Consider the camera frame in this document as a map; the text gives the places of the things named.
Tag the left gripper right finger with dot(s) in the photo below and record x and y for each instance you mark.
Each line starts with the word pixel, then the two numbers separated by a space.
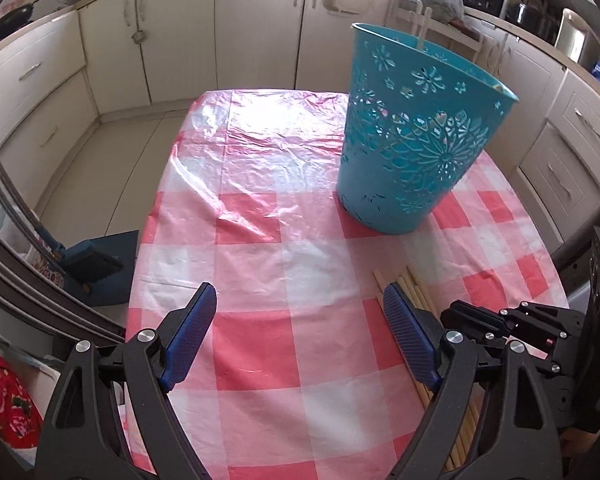
pixel 417 333

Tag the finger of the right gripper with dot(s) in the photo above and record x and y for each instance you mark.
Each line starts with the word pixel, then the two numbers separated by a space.
pixel 530 321
pixel 477 323

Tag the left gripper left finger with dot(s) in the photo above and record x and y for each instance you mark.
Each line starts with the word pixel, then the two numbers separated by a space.
pixel 182 332

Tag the blue dustpan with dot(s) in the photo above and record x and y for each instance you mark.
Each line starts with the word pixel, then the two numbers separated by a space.
pixel 99 272

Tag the pink white checkered tablecloth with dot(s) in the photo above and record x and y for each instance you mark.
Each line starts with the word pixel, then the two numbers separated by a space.
pixel 299 376

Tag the red floral cloth item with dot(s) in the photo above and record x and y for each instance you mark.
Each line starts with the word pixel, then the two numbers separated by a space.
pixel 20 420

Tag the teal perforated plastic basket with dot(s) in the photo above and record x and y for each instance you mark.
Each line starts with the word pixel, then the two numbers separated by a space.
pixel 418 117

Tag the mop with metal pole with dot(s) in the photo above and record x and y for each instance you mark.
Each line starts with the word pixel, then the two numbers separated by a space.
pixel 27 222

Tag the white storage rack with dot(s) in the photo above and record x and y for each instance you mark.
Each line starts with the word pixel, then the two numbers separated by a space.
pixel 406 16

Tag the black frying pan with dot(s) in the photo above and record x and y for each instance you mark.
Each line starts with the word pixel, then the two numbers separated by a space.
pixel 16 19

